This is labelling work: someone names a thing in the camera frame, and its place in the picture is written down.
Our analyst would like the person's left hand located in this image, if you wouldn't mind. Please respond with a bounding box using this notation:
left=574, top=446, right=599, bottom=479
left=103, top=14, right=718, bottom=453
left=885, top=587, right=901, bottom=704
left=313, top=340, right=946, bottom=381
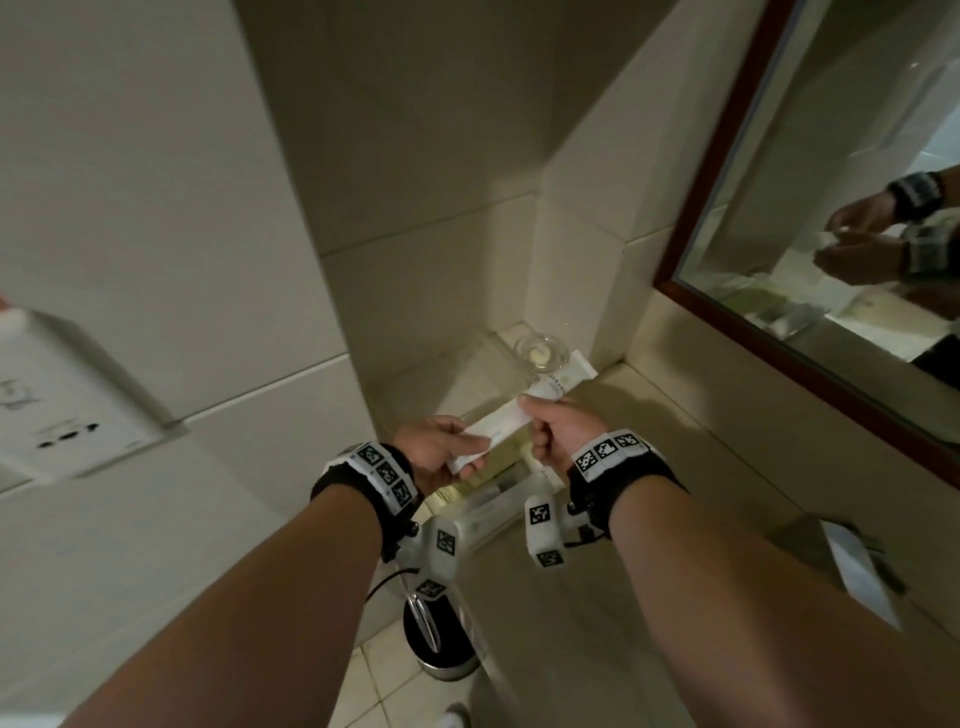
left=389, top=416, right=493, bottom=501

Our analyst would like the person's right forearm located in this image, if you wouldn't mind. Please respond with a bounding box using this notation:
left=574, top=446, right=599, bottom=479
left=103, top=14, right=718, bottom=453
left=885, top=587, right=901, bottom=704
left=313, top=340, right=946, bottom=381
left=608, top=476, right=960, bottom=728

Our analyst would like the wood framed wall mirror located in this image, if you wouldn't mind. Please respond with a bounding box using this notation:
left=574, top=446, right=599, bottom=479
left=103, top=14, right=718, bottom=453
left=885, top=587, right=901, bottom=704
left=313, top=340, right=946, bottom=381
left=652, top=0, right=960, bottom=493

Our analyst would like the white wall dispenser box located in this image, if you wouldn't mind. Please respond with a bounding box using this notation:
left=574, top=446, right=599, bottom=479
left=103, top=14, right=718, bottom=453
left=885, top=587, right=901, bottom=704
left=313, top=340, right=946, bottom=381
left=0, top=302, right=186, bottom=496

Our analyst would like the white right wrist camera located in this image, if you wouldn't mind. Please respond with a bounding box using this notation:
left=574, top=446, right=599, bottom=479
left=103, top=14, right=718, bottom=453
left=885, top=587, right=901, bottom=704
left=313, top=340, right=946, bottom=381
left=522, top=494, right=606, bottom=571

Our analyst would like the person's left forearm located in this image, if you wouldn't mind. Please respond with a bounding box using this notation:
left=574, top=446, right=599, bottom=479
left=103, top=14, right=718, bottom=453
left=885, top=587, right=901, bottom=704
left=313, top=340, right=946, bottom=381
left=63, top=485, right=385, bottom=728

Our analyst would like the black wrist band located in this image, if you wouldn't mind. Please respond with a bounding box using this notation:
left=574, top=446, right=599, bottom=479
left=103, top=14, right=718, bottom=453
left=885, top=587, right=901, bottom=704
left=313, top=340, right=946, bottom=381
left=565, top=428, right=688, bottom=543
left=310, top=441, right=422, bottom=565

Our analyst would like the black left wrist band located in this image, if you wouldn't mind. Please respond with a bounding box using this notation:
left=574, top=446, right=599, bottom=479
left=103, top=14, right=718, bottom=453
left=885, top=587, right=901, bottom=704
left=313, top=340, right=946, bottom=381
left=310, top=441, right=422, bottom=565

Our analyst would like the person's right hand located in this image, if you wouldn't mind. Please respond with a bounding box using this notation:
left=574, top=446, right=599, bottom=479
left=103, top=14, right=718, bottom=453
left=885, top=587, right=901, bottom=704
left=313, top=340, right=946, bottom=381
left=517, top=395, right=609, bottom=489

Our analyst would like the black right wrist band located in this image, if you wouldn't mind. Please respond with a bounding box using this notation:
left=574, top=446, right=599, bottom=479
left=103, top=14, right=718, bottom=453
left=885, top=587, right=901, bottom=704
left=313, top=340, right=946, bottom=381
left=565, top=428, right=688, bottom=543

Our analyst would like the clear acrylic tray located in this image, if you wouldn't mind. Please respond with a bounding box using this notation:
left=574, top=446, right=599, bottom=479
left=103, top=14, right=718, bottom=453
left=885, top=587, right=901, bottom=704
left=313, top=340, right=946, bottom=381
left=425, top=448, right=558, bottom=558

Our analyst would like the black cable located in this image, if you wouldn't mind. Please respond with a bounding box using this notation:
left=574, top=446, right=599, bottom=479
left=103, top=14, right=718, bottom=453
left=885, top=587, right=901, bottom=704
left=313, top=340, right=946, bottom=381
left=364, top=566, right=421, bottom=606

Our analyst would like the black chrome waste bin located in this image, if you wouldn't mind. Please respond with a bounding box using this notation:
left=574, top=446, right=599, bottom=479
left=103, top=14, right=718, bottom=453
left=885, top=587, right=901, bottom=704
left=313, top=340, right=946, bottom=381
left=401, top=584, right=482, bottom=683

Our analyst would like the chrome faucet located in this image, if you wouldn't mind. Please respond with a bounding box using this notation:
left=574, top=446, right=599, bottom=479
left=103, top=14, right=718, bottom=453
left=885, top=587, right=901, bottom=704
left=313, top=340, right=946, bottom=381
left=772, top=513, right=906, bottom=633

